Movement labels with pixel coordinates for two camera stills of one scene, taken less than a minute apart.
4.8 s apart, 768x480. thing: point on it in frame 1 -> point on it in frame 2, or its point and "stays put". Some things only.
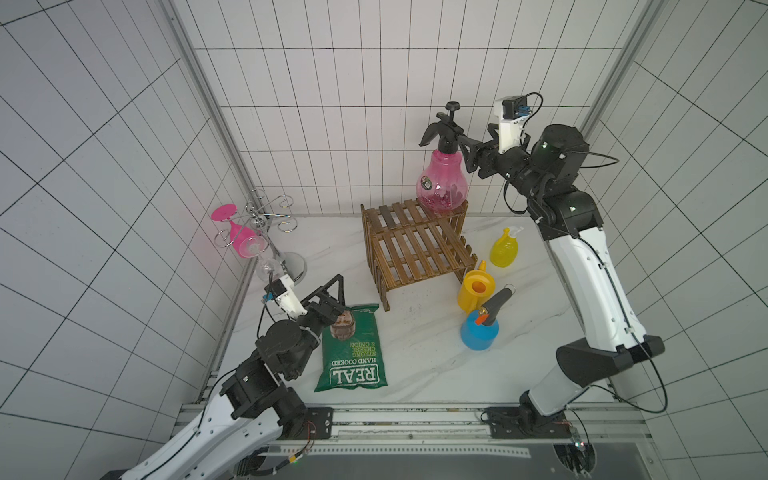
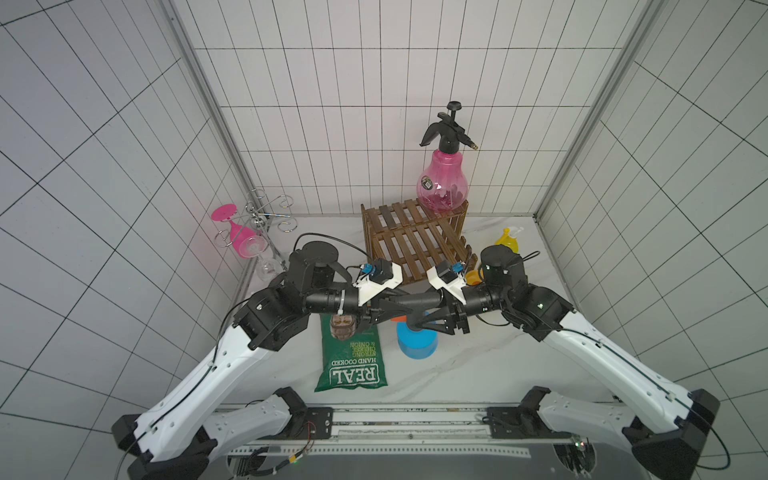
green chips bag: (352, 352) stays put
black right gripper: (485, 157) -> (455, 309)
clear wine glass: (267, 265) stays put
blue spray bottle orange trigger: (479, 329) -> (418, 345)
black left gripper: (337, 306) -> (383, 311)
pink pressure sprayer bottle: (442, 182) stays put
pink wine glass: (247, 243) stays put
